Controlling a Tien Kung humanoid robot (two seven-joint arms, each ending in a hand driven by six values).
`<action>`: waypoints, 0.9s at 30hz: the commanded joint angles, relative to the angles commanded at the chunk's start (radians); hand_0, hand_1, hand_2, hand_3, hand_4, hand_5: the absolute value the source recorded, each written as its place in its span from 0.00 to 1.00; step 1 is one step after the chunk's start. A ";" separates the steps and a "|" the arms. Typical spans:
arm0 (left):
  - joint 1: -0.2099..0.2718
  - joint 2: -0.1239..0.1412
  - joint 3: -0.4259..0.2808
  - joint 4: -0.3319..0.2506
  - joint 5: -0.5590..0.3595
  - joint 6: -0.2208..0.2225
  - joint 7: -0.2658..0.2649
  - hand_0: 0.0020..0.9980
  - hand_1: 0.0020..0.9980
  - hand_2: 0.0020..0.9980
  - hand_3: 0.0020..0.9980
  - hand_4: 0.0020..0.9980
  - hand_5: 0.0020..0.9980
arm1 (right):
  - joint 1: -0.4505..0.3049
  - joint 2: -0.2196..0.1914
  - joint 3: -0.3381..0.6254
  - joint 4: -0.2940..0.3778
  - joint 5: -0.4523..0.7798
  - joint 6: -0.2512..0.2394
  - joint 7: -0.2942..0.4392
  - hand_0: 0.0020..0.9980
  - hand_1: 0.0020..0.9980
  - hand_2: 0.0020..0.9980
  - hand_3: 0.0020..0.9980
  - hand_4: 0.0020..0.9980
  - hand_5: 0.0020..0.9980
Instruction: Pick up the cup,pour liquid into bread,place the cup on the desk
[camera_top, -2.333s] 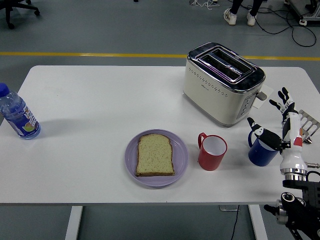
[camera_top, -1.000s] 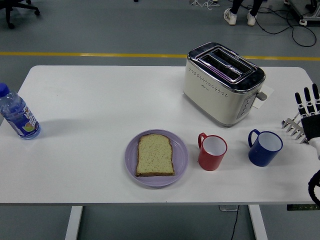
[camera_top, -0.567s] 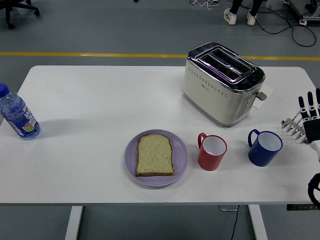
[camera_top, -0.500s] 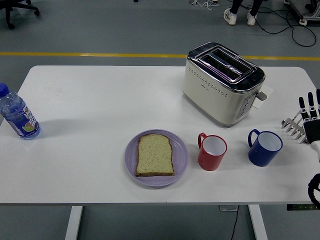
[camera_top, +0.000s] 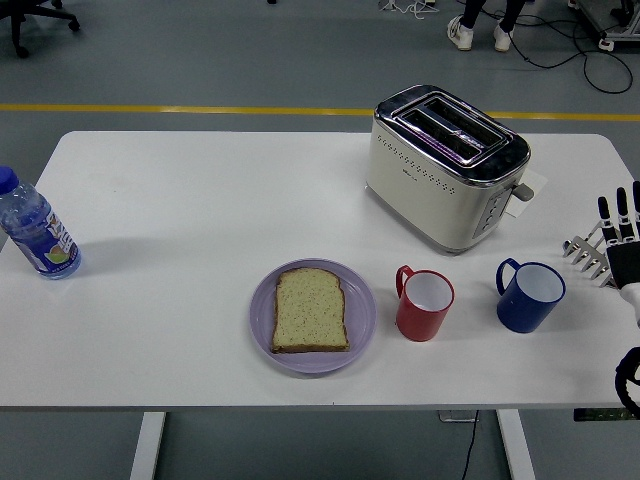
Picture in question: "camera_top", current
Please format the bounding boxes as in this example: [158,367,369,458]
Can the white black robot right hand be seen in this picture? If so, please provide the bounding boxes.
[597,180,640,329]

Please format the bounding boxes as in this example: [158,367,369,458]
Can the blue cup with handle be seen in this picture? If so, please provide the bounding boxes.
[495,257,567,335]

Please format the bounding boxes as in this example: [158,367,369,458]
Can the green desk control panel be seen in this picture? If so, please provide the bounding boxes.
[573,408,629,422]

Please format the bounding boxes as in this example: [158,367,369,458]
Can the slice of toast bread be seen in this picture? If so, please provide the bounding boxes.
[270,267,351,355]

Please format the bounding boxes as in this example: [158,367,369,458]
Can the silver metal toast rack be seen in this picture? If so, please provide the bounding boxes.
[562,218,619,289]

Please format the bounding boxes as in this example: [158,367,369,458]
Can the white paper card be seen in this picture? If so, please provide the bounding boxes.
[504,168,549,219]

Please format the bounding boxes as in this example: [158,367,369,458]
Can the cream and chrome toaster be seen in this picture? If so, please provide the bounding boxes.
[363,83,536,257]

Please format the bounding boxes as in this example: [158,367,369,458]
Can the white table leg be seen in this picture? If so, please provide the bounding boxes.
[496,409,536,480]
[129,411,167,480]

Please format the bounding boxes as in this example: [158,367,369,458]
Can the metal equipment cart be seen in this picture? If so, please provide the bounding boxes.
[567,0,640,52]

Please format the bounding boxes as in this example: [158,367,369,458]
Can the purple round plate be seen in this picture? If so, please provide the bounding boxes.
[249,257,378,375]

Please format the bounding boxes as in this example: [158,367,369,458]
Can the person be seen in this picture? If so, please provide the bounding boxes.
[446,0,527,53]

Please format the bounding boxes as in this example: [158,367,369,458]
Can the clear water bottle blue cap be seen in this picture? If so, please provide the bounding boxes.
[0,165,83,280]

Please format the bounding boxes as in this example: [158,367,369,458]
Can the black office chair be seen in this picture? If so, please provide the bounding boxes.
[0,0,81,60]

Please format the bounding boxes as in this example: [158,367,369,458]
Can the black floor cable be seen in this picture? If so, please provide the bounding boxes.
[509,13,634,95]

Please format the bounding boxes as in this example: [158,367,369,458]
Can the red cup with handle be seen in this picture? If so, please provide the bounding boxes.
[395,264,456,343]

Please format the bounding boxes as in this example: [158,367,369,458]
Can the grey under-table bracket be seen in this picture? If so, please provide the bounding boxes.
[438,409,479,424]

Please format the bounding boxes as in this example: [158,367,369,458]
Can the thin black hanging cable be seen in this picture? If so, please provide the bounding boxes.
[459,409,480,480]

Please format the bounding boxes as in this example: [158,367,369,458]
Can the white floor cables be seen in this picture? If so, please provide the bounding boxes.
[378,0,439,21]

